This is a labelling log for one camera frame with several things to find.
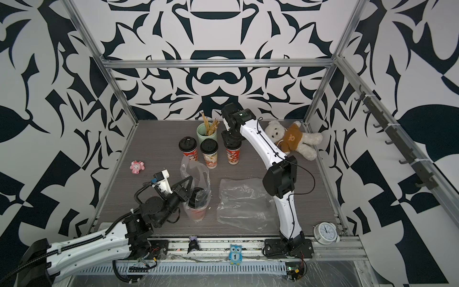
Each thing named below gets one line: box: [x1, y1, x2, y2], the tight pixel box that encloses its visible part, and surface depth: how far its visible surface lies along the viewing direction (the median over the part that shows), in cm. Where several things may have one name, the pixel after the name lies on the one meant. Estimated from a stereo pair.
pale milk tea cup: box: [199, 138, 219, 170], surface depth 89 cm
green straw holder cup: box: [196, 121, 218, 146], surface depth 98 cm
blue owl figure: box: [228, 243, 243, 266], surface depth 73 cm
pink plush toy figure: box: [129, 160, 146, 174], surface depth 98 cm
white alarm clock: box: [312, 221, 341, 245], surface depth 77 cm
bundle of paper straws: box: [201, 111, 220, 136], surface depth 100 cm
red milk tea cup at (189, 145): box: [178, 136, 198, 161], surface depth 91 cm
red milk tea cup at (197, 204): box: [187, 187, 208, 221], surface depth 70 cm
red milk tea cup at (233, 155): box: [225, 147, 241, 166], surface depth 93 cm
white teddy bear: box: [264, 120, 323, 161], surface depth 104 cm
